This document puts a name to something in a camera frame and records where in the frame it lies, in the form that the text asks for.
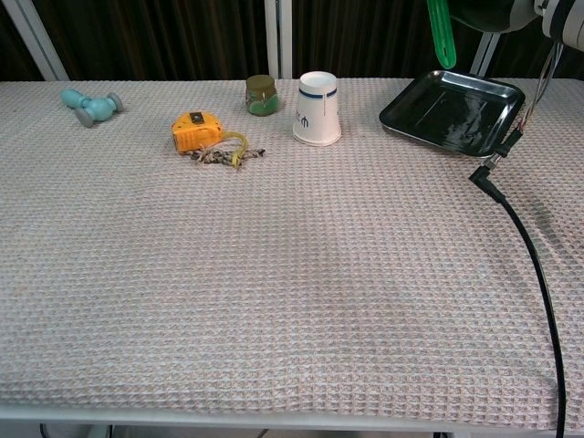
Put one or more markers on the slanted white frame post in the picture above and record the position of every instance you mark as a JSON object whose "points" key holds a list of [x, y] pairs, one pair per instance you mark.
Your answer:
{"points": [[38, 41], [484, 55]]}

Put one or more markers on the green jar olive lid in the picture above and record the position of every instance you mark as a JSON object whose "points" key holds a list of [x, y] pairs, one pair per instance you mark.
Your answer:
{"points": [[261, 98]]}

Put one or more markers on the yellow tape measure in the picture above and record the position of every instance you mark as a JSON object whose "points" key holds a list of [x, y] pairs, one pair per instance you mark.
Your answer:
{"points": [[194, 132]]}

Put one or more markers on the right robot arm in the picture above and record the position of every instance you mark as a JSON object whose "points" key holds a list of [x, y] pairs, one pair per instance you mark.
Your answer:
{"points": [[566, 23]]}

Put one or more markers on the upright white frame post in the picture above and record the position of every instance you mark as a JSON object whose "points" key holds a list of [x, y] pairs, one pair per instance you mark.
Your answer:
{"points": [[277, 36]]}

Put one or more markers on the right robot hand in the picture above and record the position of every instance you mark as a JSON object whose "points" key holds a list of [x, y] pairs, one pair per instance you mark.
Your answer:
{"points": [[493, 13]]}

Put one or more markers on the black curtain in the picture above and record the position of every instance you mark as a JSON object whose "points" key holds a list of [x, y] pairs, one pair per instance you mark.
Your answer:
{"points": [[159, 36]]}

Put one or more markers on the beige waffle-weave tablecloth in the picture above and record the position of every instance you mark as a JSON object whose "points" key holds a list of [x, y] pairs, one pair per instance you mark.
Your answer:
{"points": [[274, 296]]}

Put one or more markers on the white paper cup blue print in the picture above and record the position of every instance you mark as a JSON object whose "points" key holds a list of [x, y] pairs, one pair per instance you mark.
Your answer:
{"points": [[317, 114]]}

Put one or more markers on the black square metal tray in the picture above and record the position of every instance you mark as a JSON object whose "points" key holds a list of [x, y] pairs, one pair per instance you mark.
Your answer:
{"points": [[449, 114]]}

